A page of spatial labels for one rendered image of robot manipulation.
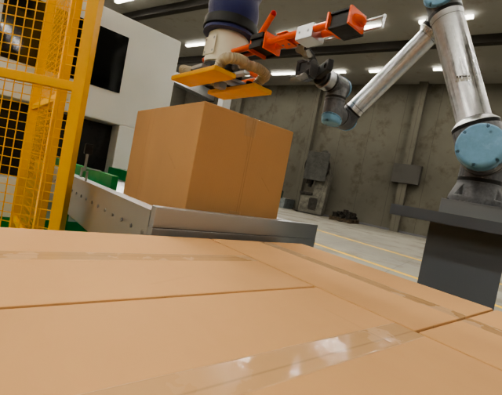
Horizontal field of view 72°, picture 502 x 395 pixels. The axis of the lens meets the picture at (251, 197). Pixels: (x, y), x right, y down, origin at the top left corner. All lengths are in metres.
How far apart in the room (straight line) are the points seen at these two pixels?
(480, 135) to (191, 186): 0.96
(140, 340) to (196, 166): 0.78
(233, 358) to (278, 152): 1.01
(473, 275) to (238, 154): 0.94
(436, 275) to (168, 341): 1.23
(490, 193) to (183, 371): 1.36
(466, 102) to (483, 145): 0.17
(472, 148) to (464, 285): 0.49
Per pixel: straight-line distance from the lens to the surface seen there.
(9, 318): 0.43
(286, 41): 1.26
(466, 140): 1.38
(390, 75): 1.72
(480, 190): 1.53
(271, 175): 1.29
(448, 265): 1.49
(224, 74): 1.34
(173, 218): 1.00
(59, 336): 0.39
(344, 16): 1.12
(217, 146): 1.14
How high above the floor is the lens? 0.72
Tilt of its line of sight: 2 degrees down
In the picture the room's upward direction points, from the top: 11 degrees clockwise
